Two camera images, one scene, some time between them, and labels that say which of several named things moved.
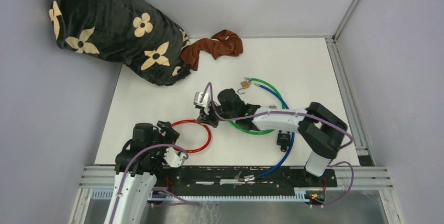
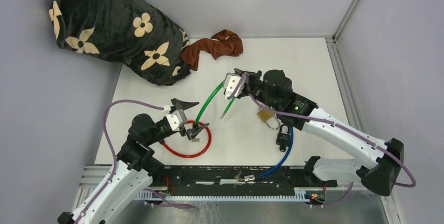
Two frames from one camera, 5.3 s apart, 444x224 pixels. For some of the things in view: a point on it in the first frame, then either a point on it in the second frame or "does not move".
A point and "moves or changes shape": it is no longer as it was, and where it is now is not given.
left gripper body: (169, 137) -> (182, 130)
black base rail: (240, 178) does not move
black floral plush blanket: (95, 13) does not move
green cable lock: (259, 132) moves or changes shape
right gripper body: (212, 118) -> (254, 86)
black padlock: (284, 140) does not move
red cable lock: (190, 151) moves or changes shape
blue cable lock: (251, 178) does not move
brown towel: (224, 43) does not move
